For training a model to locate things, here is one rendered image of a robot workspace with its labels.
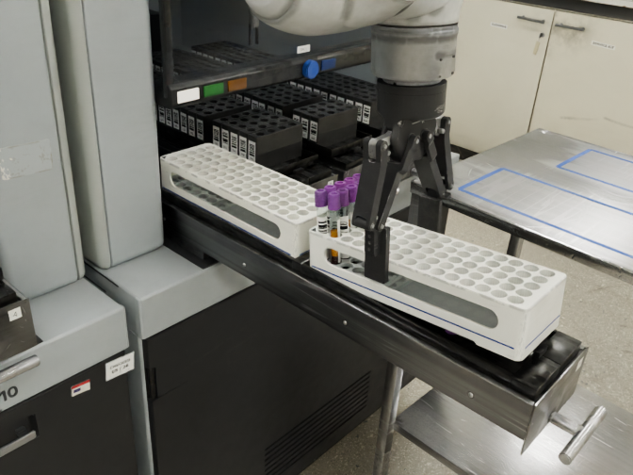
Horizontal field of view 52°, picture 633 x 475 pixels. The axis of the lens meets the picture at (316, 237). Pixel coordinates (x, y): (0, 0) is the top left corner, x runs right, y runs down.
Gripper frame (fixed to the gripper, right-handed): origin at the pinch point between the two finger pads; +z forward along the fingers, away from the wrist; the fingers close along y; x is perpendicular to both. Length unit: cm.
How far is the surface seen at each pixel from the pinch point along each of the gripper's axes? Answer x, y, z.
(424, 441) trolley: 12, 29, 58
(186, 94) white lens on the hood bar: 33.9, -5.0, -14.5
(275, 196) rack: 20.9, -1.1, -1.6
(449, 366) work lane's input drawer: -11.3, -6.7, 8.3
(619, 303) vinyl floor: 15, 159, 86
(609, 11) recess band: 61, 233, -3
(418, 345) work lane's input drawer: -7.2, -6.7, 7.5
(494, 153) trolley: 15, 50, 3
